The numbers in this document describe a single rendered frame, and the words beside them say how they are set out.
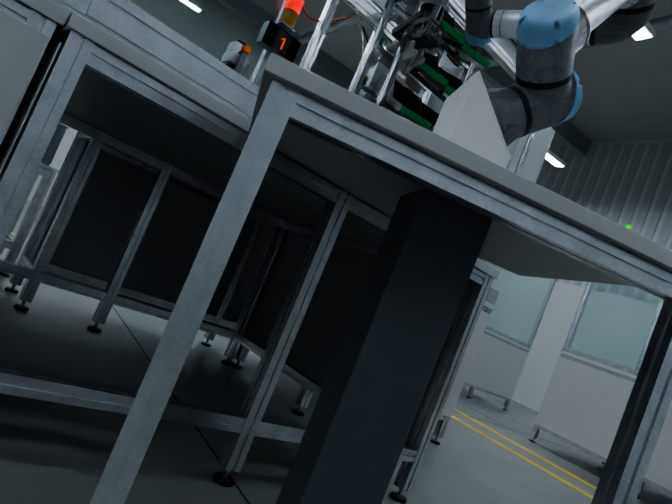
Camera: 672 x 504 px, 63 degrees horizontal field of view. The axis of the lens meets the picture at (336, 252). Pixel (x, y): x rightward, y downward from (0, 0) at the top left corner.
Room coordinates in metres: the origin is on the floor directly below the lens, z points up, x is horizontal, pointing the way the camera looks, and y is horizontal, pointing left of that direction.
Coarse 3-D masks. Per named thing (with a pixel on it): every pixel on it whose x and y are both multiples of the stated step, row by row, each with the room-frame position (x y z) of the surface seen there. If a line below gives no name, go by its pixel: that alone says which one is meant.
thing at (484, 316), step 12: (480, 312) 3.11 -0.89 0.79; (480, 324) 3.13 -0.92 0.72; (480, 336) 3.16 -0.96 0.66; (240, 348) 3.01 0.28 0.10; (468, 348) 3.12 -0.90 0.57; (240, 360) 3.00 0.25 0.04; (468, 360) 3.14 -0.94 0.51; (456, 384) 3.13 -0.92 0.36; (300, 396) 2.53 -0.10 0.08; (456, 396) 3.15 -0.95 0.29; (300, 408) 2.53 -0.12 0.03; (444, 408) 3.11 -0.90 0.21; (444, 420) 3.15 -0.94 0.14; (444, 432) 3.18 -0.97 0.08
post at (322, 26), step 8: (328, 0) 2.78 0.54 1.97; (336, 0) 2.77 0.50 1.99; (328, 8) 2.75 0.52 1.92; (336, 8) 2.78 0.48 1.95; (320, 16) 2.79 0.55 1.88; (328, 16) 2.77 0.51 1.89; (320, 24) 2.76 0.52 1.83; (328, 24) 2.78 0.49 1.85; (320, 32) 2.76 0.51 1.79; (312, 40) 2.77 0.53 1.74; (320, 40) 2.77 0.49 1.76; (312, 48) 2.76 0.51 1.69; (304, 56) 2.78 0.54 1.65; (312, 56) 2.77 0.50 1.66; (304, 64) 2.75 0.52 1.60; (312, 64) 2.78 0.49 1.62
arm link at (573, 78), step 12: (516, 84) 1.15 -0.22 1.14; (528, 84) 1.12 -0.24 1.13; (540, 84) 1.11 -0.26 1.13; (552, 84) 1.10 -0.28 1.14; (564, 84) 1.11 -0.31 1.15; (576, 84) 1.14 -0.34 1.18; (528, 96) 1.13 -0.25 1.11; (540, 96) 1.12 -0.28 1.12; (552, 96) 1.12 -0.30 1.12; (564, 96) 1.13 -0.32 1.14; (576, 96) 1.14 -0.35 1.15; (540, 108) 1.13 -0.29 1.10; (552, 108) 1.14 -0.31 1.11; (564, 108) 1.15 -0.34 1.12; (576, 108) 1.16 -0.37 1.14; (540, 120) 1.15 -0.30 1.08; (552, 120) 1.16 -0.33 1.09; (564, 120) 1.18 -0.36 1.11
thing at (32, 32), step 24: (0, 0) 0.95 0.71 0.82; (24, 0) 0.96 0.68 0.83; (48, 0) 0.98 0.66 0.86; (0, 24) 0.95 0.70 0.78; (24, 24) 0.97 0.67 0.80; (48, 24) 0.99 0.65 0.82; (0, 48) 0.96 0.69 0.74; (24, 48) 0.98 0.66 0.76; (0, 72) 0.97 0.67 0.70; (24, 72) 0.99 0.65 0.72; (0, 96) 0.98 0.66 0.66; (0, 120) 0.99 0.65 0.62; (0, 144) 1.00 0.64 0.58
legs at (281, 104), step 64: (256, 128) 0.82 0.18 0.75; (320, 128) 0.84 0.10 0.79; (256, 192) 0.82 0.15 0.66; (448, 192) 0.88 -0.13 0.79; (384, 256) 1.17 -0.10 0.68; (448, 256) 1.10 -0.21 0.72; (576, 256) 0.96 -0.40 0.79; (192, 320) 0.82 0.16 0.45; (384, 320) 1.09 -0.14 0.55; (448, 320) 1.11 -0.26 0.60; (384, 384) 1.10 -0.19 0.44; (640, 384) 1.00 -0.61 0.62; (128, 448) 0.83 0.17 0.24; (320, 448) 1.09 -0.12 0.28; (384, 448) 1.11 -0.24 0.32; (640, 448) 0.98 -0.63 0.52
